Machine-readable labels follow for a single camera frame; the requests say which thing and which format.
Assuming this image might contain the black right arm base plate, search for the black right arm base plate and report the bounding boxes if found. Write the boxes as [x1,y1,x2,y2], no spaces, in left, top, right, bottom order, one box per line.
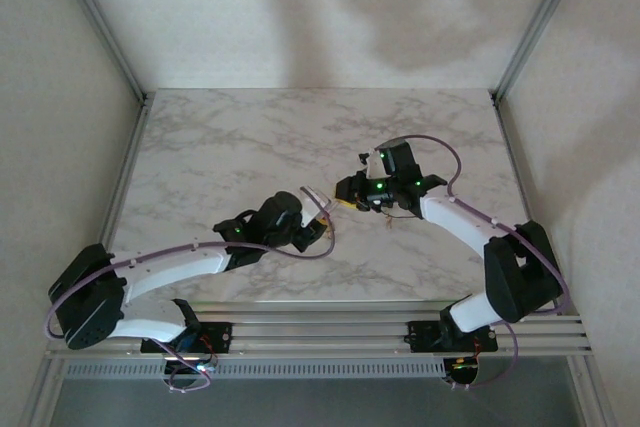
[407,319,500,354]

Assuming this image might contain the aluminium frame post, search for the aluminium frame post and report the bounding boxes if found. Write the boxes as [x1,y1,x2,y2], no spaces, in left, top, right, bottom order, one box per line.
[47,0,149,103]
[492,0,592,103]

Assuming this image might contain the grey slotted cable duct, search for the grey slotted cable duct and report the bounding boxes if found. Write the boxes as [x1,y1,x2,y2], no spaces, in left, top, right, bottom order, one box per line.
[64,359,446,381]

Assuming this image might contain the aluminium table side rail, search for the aluminium table side rail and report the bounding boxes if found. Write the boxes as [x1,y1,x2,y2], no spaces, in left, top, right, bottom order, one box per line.
[492,91,536,228]
[97,92,155,253]

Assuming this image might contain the circuit board with LED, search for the circuit board with LED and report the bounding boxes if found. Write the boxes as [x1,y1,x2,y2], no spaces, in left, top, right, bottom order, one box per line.
[163,355,217,384]
[442,356,481,384]

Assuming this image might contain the aluminium rail base frame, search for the aluminium rail base frame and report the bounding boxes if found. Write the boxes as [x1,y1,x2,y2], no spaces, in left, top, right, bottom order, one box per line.
[44,299,594,361]

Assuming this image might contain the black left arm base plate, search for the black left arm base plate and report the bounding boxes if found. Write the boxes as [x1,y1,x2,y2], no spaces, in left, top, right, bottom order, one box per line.
[140,321,234,354]

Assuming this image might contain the aluminium frame leg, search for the aluminium frame leg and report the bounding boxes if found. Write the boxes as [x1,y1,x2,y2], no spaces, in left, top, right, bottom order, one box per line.
[19,359,66,427]
[569,356,617,427]

